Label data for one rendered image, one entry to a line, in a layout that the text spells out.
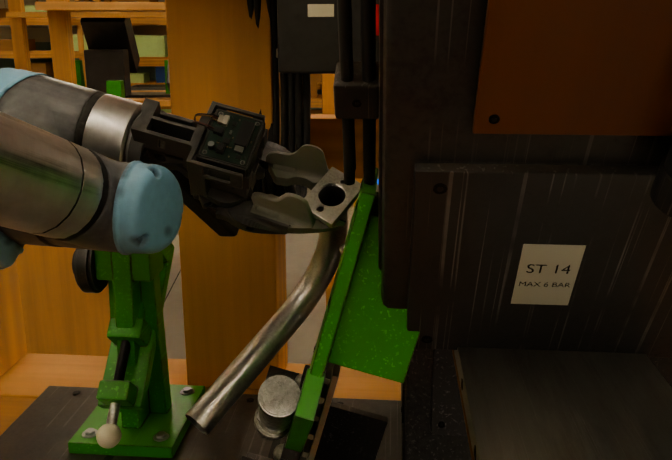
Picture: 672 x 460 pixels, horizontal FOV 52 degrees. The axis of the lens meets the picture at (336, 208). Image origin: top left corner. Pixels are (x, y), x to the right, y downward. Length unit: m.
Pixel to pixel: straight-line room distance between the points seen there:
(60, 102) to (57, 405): 0.49
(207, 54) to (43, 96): 0.30
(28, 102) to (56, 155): 0.19
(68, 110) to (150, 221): 0.17
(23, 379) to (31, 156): 0.73
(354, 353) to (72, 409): 0.52
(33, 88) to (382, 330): 0.39
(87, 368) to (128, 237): 0.65
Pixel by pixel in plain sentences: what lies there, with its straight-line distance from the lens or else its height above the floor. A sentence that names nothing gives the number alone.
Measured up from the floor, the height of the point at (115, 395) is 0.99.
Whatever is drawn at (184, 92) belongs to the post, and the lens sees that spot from 0.96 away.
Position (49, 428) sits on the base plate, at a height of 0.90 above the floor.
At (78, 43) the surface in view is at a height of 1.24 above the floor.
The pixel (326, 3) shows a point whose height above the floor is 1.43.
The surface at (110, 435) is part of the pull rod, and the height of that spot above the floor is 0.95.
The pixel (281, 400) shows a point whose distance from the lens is 0.63.
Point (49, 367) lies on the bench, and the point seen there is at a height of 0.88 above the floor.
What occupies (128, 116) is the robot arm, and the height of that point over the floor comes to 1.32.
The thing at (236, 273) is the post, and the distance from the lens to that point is 1.00.
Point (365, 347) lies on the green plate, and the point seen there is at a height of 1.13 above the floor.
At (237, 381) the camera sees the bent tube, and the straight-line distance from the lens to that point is 0.73.
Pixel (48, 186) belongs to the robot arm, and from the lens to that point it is 0.51.
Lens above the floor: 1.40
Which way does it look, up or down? 14 degrees down
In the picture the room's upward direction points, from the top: straight up
